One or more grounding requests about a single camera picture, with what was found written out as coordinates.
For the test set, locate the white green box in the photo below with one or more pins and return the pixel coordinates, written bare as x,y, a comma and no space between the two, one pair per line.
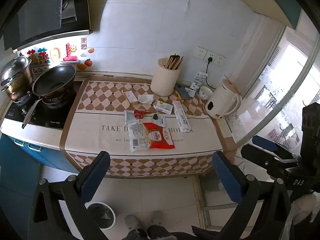
163,107

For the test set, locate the cream electric kettle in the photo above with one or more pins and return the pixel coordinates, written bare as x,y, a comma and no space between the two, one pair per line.
222,100

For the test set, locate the steel stockpot with lid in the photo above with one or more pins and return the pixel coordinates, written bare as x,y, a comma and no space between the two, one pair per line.
16,76

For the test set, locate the grey shoe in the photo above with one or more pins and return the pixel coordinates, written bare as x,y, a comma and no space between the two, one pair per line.
157,217
132,222

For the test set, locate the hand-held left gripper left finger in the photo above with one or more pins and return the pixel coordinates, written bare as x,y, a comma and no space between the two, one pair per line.
96,175

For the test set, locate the white wall socket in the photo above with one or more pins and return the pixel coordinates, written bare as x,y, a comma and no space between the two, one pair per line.
200,53
220,60
211,55

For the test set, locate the small dark green object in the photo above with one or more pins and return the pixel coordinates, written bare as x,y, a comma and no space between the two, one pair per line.
155,116

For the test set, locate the sliding glass door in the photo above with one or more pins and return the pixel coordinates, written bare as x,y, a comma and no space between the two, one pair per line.
287,80

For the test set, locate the bundle of wooden chopsticks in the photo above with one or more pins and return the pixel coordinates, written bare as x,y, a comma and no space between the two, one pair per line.
173,61

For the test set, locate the black wok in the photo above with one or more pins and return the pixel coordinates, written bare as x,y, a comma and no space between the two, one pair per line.
53,82

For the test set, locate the small pale blue packet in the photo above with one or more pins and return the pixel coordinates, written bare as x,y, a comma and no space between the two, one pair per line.
130,116

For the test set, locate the white printed plastic packet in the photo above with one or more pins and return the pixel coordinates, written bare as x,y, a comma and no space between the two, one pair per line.
137,137

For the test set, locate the black glass gas stove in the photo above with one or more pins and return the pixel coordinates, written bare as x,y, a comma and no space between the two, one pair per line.
50,116

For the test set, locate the black range hood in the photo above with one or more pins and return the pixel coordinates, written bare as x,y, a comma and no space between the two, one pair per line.
37,10

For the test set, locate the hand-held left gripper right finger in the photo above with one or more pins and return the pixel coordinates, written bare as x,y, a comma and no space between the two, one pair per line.
225,177

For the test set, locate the crumpled white tissue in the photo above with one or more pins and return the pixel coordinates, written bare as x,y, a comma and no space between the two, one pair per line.
145,98

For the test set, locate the white sachet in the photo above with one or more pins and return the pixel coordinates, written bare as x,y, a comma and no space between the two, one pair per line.
161,121

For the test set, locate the white blue medicine box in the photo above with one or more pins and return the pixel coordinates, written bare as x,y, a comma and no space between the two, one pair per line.
201,76
194,85

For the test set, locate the white bin with black bag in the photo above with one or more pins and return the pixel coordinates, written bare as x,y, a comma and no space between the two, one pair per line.
101,215

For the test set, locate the white plastic bag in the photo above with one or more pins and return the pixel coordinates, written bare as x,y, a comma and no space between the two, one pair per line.
303,210

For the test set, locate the group of colourful wall stickers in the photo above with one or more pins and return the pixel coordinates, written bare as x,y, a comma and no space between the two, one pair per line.
71,55

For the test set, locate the red white snack packet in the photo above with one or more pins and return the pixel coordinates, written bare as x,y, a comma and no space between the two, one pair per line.
160,137

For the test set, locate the dark grey flat case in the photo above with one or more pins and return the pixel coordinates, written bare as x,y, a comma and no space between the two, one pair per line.
183,92

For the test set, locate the red wrapper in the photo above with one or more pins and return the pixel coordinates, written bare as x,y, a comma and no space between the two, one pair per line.
140,114

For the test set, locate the long white box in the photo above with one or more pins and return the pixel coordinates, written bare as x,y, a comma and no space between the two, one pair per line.
182,117

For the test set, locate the cream chopstick holder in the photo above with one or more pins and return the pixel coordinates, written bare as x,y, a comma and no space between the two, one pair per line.
165,81

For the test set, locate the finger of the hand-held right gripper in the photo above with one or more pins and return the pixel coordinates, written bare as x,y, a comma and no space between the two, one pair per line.
257,155
265,143

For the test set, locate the cream yellow small box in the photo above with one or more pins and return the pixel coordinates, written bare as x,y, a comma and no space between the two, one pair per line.
130,97

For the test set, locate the checkered printed tablecloth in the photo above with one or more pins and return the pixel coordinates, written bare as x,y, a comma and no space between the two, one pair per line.
100,140

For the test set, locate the white patterned bowl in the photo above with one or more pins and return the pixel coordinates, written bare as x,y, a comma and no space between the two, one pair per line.
206,93

